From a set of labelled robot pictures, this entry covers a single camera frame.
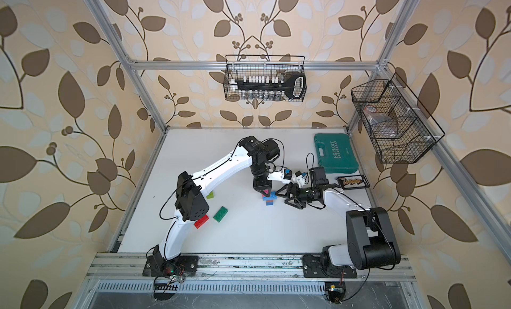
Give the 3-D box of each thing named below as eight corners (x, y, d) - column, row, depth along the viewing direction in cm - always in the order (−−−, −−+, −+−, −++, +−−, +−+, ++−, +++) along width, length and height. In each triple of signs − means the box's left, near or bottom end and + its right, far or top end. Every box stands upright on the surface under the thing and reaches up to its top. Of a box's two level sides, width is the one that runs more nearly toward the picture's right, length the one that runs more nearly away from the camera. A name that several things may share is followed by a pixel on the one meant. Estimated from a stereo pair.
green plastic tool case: (321, 176, 102) (324, 169, 97) (313, 139, 119) (315, 132, 114) (358, 176, 102) (363, 169, 97) (345, 139, 119) (348, 132, 114)
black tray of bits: (338, 190, 99) (342, 185, 95) (336, 180, 102) (338, 174, 99) (366, 190, 99) (370, 185, 95) (362, 180, 102) (366, 174, 98)
